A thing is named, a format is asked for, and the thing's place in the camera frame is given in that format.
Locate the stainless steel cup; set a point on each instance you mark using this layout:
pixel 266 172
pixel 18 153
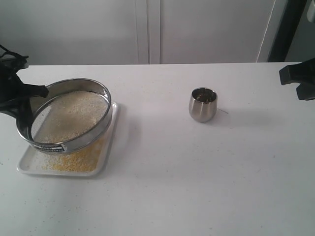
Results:
pixel 203 104

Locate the yellow fine grains on tray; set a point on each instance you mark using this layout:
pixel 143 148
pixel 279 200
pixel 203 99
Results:
pixel 85 160

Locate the white plastic tray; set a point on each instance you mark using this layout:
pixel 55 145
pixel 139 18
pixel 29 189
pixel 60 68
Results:
pixel 32 161

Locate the yellow grain mixture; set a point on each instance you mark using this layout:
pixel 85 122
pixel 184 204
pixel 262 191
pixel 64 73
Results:
pixel 68 117

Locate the round stainless steel sieve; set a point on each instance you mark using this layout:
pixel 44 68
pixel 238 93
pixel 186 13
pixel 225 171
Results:
pixel 56 90

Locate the white cabinet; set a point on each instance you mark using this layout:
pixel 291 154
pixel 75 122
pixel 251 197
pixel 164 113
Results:
pixel 66 32

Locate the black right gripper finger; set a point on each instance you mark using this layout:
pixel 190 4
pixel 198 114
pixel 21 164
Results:
pixel 303 73
pixel 306 92

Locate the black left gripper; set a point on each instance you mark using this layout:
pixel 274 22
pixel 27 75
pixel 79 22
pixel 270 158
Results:
pixel 14 95

